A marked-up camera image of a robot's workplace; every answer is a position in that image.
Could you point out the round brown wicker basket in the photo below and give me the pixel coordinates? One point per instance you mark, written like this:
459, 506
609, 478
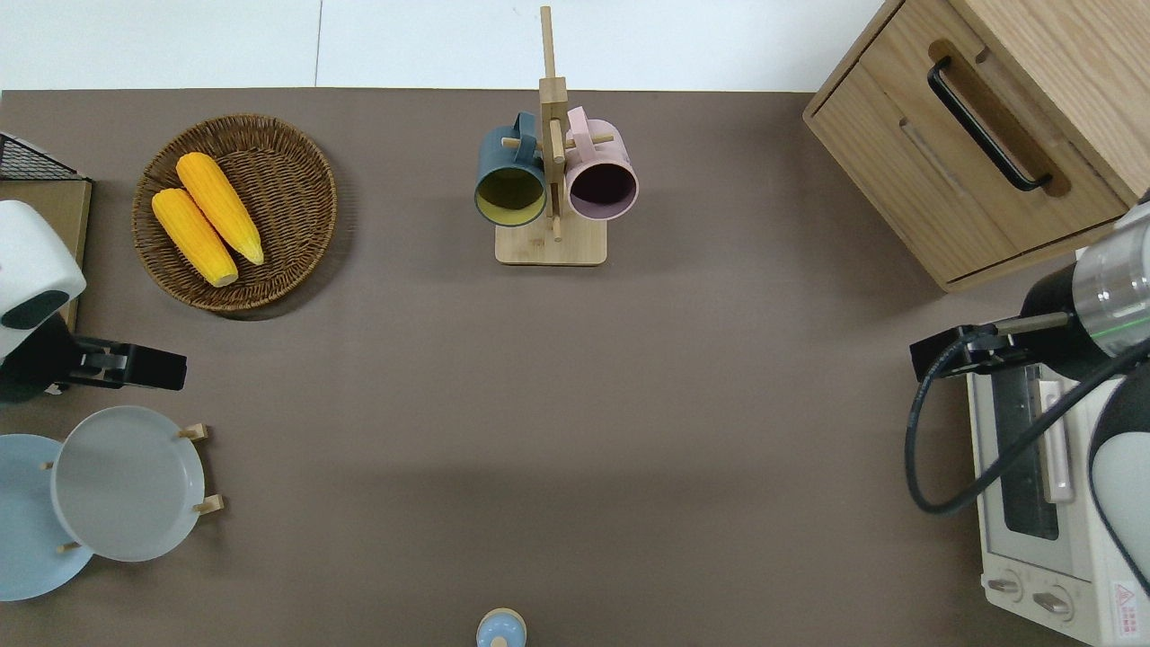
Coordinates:
287, 180

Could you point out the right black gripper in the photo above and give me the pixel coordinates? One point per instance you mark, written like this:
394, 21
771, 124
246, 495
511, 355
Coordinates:
1002, 350

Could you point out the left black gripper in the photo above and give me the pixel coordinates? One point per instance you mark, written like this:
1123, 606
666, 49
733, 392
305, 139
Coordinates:
94, 364

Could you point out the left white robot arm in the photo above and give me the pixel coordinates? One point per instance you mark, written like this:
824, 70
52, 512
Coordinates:
31, 261

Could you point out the white toaster oven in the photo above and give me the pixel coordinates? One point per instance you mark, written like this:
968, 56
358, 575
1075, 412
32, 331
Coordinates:
1015, 557

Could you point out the dark teal mug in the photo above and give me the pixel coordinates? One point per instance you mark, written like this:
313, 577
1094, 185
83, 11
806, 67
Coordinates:
492, 151

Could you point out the low wooden plate rack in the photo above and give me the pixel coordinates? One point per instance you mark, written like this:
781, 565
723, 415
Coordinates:
211, 504

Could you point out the gray plate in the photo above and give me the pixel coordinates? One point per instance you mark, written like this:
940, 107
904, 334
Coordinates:
126, 485

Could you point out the yellow corn cob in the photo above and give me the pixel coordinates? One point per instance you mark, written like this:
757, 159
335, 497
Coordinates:
193, 235
220, 207

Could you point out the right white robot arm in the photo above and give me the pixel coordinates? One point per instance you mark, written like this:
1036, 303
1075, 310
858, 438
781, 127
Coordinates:
1114, 288

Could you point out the wooden drawer cabinet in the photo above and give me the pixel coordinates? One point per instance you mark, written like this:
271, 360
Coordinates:
898, 153

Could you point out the pink mug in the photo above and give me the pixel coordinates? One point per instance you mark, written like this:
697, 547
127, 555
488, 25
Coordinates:
616, 148

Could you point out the light blue plate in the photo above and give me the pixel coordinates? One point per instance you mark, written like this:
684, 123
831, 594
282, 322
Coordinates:
22, 539

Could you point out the wooden mug tree stand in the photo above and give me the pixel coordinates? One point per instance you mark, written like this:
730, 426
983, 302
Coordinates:
552, 247

